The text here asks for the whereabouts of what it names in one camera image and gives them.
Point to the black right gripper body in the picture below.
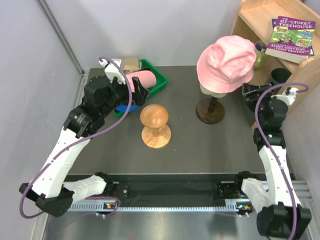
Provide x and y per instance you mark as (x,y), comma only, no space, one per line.
(252,93)

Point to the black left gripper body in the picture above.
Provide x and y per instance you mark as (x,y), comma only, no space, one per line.
(120,95)

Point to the blue baseball cap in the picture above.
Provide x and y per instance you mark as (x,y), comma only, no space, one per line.
(122,108)

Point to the pink baseball cap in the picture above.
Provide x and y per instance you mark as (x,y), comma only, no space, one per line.
(146,77)

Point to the beige cap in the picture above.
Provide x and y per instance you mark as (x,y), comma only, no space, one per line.
(130,64)

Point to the pink bucket hat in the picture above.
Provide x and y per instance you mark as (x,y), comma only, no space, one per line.
(227,64)

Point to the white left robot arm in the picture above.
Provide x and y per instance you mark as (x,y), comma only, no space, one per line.
(48,189)

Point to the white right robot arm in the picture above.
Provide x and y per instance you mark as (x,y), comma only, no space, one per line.
(279,211)

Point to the green plastic tray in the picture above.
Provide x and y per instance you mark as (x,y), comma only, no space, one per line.
(162,82)

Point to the dark green mug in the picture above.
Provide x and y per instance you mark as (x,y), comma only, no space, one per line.
(279,75)

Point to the light green cup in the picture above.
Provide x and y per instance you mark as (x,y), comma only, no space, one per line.
(261,56)

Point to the light wooden hat stand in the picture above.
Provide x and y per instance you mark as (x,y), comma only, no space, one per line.
(156,133)

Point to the purple treehouse book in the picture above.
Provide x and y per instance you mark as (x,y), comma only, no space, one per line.
(291,39)

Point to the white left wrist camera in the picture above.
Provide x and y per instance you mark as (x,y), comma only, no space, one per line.
(113,73)

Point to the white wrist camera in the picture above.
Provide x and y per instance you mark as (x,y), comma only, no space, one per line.
(113,73)
(288,96)

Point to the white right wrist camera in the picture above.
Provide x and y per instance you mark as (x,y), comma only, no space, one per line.
(288,96)

